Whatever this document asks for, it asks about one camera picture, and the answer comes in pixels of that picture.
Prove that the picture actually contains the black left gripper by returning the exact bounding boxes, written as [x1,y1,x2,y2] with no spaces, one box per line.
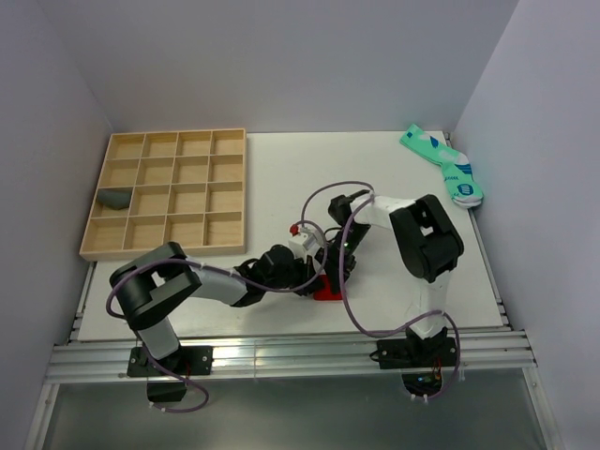
[264,252,324,297]

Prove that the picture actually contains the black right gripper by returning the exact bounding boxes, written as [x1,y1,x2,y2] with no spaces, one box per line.
[315,223,371,295]

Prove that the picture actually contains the red Santa sock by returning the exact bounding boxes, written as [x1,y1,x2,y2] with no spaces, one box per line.
[312,275,342,302]

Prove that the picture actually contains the grey sock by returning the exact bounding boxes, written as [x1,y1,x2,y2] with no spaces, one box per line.
[97,188,133,211]

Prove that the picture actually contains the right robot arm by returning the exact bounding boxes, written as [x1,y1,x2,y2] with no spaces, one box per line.
[328,189,464,366]

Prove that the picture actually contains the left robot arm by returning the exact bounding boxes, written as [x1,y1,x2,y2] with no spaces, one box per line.
[109,242,327,374]

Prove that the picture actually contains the mint green patterned sock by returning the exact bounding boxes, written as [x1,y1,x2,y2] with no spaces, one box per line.
[399,124,484,209]

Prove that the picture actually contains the wooden compartment tray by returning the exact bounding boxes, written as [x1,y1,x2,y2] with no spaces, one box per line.
[80,128,247,262]

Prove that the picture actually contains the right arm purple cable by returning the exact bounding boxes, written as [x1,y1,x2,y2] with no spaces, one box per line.
[298,180,463,400]

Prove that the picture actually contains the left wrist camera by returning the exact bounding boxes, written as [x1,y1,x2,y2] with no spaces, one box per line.
[288,230,322,262]

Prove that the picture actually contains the aluminium frame rail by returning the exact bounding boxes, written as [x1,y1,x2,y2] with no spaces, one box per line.
[44,330,537,384]

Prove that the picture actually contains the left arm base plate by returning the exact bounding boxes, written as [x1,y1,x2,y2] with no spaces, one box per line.
[127,345,214,378]

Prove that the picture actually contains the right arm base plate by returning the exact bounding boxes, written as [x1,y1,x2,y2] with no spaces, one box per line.
[369,334,458,369]

